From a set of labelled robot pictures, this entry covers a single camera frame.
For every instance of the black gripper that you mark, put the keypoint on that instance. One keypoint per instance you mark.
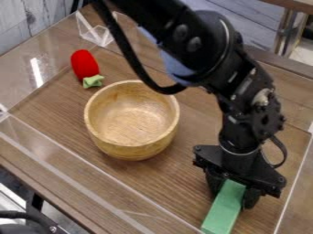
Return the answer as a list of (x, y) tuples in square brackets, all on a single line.
[(249, 169)]

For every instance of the clear acrylic front barrier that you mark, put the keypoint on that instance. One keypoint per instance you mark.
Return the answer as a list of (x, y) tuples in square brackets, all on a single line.
[(106, 206)]

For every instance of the green rectangular stick block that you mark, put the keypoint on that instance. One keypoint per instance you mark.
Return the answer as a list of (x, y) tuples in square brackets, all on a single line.
[(225, 209)]

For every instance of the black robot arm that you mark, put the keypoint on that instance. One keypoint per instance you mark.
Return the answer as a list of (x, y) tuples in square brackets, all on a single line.
[(204, 56)]

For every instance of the clear acrylic corner bracket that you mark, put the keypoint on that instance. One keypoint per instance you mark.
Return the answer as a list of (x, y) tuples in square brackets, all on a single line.
[(96, 34)]

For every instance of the red plush strawberry toy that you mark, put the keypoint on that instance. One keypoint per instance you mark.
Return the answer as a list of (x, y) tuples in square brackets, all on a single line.
[(85, 69)]

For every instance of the brown wooden bowl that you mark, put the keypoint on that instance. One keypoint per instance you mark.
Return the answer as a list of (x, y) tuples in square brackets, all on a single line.
[(131, 120)]

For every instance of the metal chair frame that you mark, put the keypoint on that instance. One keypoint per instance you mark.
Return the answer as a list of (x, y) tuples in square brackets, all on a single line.
[(289, 32)]

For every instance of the black table leg bracket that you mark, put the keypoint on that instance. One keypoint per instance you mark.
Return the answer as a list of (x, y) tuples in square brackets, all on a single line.
[(44, 224)]

